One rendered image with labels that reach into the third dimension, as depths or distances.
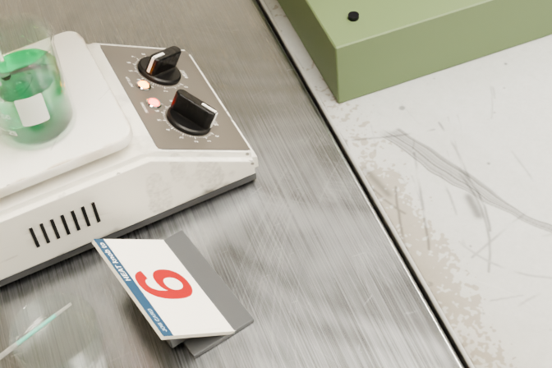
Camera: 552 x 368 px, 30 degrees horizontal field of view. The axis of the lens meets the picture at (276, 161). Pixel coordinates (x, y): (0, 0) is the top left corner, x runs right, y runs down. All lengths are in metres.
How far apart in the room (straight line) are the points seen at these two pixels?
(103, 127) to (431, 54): 0.26
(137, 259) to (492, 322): 0.23
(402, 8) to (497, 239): 0.19
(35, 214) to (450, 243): 0.27
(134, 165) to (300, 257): 0.13
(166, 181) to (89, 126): 0.06
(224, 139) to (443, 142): 0.16
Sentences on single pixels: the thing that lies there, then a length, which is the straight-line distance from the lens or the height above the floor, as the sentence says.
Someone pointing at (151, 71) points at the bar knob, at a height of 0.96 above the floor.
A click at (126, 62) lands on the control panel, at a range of 0.75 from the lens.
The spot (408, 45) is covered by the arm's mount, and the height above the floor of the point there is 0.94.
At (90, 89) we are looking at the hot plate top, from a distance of 0.69.
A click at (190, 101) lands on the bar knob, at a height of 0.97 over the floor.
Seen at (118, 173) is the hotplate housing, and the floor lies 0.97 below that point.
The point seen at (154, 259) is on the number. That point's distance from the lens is 0.68.
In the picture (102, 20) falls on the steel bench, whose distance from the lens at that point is 0.88.
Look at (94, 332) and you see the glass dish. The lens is 0.65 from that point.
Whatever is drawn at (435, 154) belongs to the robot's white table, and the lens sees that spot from 0.74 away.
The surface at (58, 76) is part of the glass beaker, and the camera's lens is 0.64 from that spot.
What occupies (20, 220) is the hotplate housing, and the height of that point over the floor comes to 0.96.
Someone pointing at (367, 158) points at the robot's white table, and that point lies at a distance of 0.74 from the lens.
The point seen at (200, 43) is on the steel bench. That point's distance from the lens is 0.84.
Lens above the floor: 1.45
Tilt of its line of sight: 48 degrees down
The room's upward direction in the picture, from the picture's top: 7 degrees counter-clockwise
